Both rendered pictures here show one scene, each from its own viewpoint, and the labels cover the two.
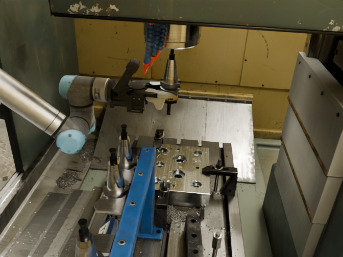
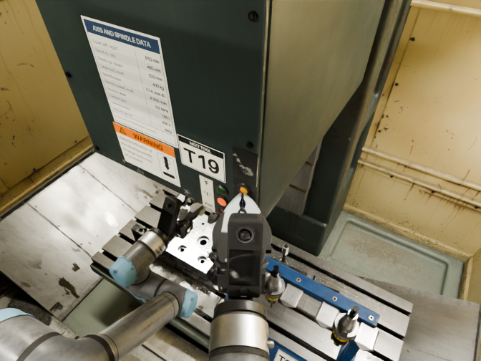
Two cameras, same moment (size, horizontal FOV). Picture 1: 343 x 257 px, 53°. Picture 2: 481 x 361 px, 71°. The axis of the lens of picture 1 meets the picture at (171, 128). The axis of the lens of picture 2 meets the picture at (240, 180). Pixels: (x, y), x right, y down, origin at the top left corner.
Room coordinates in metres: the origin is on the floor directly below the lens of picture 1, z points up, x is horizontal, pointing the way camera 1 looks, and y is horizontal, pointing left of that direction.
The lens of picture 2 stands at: (0.50, 0.59, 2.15)
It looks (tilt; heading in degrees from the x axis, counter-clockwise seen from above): 46 degrees down; 298
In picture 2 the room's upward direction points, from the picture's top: straight up
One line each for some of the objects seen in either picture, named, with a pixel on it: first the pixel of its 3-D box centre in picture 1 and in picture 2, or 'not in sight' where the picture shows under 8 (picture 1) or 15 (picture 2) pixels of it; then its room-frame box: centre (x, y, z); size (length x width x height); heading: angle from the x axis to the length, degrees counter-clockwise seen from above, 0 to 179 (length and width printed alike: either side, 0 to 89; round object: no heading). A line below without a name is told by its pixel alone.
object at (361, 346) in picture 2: not in sight; (365, 337); (0.36, 0.14, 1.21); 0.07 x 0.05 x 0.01; 86
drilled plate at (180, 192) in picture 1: (178, 171); (193, 238); (1.05, -0.04, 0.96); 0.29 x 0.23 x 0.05; 176
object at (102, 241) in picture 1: (96, 243); (326, 316); (0.47, 0.14, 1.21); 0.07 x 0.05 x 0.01; 86
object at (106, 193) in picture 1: (116, 189); (273, 286); (0.63, 0.12, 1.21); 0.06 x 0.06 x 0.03
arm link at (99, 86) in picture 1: (103, 90); (153, 244); (0.98, 0.22, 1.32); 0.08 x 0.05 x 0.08; 174
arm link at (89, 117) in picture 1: (81, 118); (145, 283); (0.97, 0.29, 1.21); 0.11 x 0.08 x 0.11; 2
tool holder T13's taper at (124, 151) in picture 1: (124, 148); not in sight; (0.74, 0.12, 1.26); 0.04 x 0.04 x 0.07
